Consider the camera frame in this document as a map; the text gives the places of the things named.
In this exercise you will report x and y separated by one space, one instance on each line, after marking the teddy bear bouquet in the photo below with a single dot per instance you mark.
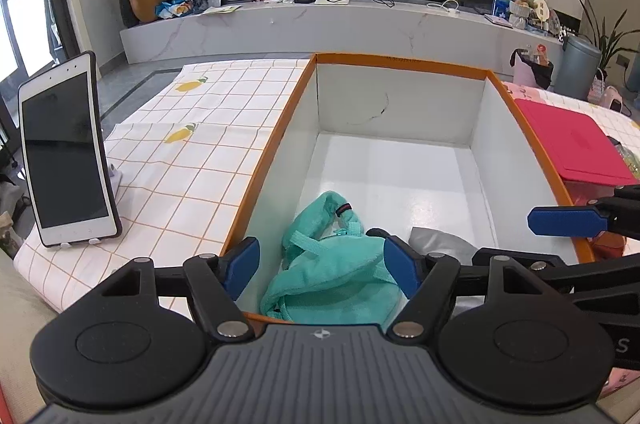
521 1

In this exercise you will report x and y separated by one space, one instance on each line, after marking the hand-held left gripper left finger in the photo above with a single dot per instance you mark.
243 265

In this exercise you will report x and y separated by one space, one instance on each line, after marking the grey trash can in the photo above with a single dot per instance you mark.
577 66

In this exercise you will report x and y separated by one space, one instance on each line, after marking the white tablet stand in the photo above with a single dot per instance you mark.
115 178

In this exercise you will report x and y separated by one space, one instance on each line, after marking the white tablet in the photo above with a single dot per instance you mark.
65 154

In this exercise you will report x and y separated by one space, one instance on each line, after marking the red gift box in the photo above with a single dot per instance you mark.
575 139

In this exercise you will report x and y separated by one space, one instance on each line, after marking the teal plush pouch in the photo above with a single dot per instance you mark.
325 274

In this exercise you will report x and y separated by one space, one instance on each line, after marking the black framed window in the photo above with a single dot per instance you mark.
25 4

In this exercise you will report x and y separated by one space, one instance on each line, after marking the green paper sheets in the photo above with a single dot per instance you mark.
222 8

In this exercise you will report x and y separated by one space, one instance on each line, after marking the white box with orange rim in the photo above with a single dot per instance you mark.
400 184

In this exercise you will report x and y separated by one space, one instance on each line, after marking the tall green floor plant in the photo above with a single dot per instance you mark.
607 39

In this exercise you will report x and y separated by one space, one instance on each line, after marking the checkered lemon tablecloth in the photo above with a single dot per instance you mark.
200 164

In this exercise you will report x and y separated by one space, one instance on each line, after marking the white marble tv console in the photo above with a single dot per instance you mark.
300 29

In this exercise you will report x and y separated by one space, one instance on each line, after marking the pink woven bag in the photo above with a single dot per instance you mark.
598 90

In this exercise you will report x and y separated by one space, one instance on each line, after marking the black vase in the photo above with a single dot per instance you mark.
127 9

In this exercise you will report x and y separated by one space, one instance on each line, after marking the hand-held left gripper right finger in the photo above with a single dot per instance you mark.
401 266

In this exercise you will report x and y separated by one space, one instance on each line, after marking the grey soft pouch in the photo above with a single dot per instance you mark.
440 244

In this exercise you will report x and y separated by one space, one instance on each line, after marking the blue snack packet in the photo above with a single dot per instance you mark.
172 8

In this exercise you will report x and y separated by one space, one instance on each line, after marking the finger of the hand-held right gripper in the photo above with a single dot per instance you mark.
550 260
565 221

